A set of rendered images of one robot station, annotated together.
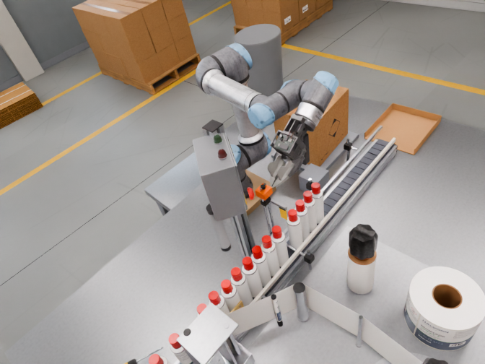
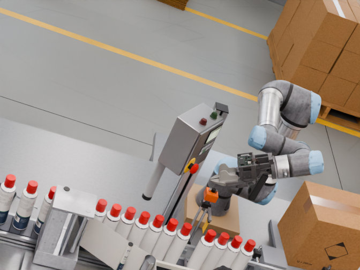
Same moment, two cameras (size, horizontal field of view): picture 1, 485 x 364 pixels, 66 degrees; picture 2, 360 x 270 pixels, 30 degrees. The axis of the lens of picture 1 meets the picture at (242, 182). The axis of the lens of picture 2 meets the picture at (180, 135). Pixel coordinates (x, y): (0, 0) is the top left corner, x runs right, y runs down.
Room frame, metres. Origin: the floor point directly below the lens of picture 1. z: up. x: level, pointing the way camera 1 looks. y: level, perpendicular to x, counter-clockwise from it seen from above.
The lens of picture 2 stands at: (-0.94, -0.66, 2.59)
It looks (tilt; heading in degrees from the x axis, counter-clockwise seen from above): 33 degrees down; 23
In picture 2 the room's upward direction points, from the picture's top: 25 degrees clockwise
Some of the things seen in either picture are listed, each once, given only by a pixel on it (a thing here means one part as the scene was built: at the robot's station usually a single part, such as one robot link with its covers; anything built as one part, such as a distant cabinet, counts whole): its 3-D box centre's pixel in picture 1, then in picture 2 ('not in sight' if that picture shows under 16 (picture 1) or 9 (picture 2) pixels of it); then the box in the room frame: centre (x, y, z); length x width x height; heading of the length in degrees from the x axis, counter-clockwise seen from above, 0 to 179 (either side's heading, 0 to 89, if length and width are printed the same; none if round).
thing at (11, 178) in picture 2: not in sight; (4, 199); (0.43, 0.42, 0.98); 0.05 x 0.05 x 0.20
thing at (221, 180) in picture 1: (220, 175); (192, 139); (0.82, 0.06, 1.38); 0.17 x 0.10 x 0.19; 3
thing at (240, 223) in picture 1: (234, 202); (186, 179); (0.91, 0.04, 1.16); 0.04 x 0.04 x 0.67; 38
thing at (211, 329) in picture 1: (207, 332); (75, 201); (0.48, 0.19, 1.14); 0.14 x 0.11 x 0.01; 128
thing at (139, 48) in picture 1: (138, 36); (334, 43); (4.78, 0.81, 0.45); 1.20 x 0.83 x 0.89; 37
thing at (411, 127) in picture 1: (402, 127); not in sight; (1.44, -0.86, 0.85); 0.30 x 0.26 x 0.04; 128
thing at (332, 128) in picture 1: (312, 122); (328, 230); (1.48, -0.41, 0.99); 0.30 x 0.24 x 0.27; 132
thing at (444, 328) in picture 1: (442, 308); not in sight; (0.47, -0.49, 0.95); 0.20 x 0.20 x 0.14
